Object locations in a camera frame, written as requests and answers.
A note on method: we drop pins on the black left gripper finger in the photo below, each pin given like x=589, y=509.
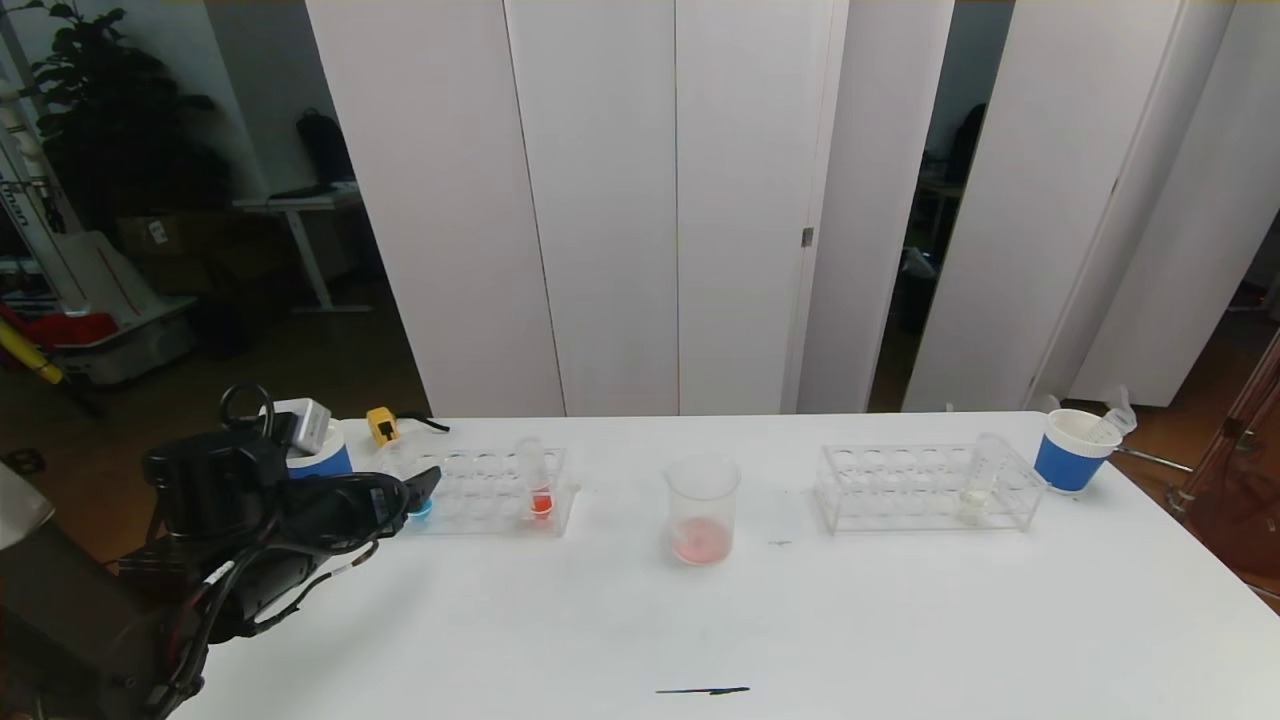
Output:
x=420, y=488

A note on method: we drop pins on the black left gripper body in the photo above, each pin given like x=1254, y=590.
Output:
x=391, y=497

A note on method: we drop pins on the test tube with blue pigment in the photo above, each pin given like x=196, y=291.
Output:
x=421, y=512

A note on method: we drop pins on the test tube with red pigment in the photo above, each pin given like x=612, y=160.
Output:
x=541, y=500
x=1115, y=415

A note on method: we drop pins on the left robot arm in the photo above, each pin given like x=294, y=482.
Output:
x=100, y=620

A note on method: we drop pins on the clear acrylic test tube rack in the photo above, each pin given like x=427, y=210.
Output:
x=900, y=500
x=480, y=505

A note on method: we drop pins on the clear glass beaker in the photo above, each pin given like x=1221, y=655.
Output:
x=700, y=537

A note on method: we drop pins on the test tube with pale yellow pigment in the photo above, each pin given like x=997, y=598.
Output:
x=973, y=500

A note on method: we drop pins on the blue and white paper cup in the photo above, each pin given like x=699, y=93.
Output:
x=1065, y=465
x=335, y=462

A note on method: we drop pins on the yellow tape measure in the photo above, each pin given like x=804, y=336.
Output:
x=383, y=427

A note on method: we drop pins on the white standing desk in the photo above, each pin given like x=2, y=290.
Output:
x=300, y=205

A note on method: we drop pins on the white folding screen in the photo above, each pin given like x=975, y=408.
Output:
x=1050, y=200
x=600, y=200

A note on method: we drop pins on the white platform with board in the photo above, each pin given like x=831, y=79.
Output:
x=110, y=300

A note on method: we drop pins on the cardboard box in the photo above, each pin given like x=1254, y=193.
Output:
x=165, y=238

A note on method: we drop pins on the black backpack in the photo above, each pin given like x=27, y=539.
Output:
x=325, y=150

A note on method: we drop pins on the red box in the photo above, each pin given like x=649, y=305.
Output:
x=70, y=330

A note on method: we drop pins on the dark green potted plant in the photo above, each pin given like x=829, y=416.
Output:
x=120, y=130

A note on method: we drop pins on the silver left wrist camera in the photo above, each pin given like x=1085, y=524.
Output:
x=305, y=425

